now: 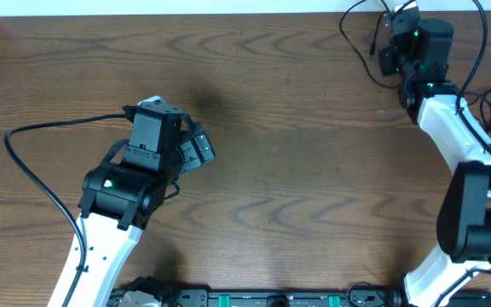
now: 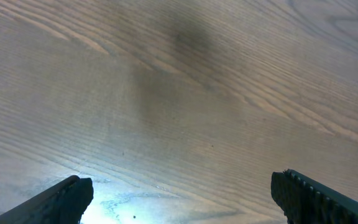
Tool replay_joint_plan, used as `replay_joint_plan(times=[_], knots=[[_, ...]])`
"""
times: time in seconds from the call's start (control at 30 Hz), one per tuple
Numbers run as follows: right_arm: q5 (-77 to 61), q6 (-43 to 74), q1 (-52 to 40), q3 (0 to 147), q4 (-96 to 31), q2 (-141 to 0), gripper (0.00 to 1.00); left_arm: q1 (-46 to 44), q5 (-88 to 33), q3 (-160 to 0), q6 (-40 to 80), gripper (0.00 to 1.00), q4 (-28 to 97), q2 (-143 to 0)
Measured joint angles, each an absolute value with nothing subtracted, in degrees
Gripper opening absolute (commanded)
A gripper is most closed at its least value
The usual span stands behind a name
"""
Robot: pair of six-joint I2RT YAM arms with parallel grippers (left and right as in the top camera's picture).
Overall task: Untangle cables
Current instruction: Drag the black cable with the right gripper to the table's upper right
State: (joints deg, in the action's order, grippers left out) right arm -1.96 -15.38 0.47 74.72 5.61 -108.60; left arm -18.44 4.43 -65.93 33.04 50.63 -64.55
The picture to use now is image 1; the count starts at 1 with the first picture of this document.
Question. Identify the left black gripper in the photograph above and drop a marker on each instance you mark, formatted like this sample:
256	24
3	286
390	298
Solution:
198	154

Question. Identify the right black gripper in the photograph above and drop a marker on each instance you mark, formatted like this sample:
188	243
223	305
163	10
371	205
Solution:
384	59

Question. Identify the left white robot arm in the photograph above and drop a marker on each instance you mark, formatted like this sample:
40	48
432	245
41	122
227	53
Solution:
121	194

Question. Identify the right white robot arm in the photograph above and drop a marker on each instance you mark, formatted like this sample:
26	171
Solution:
418	52

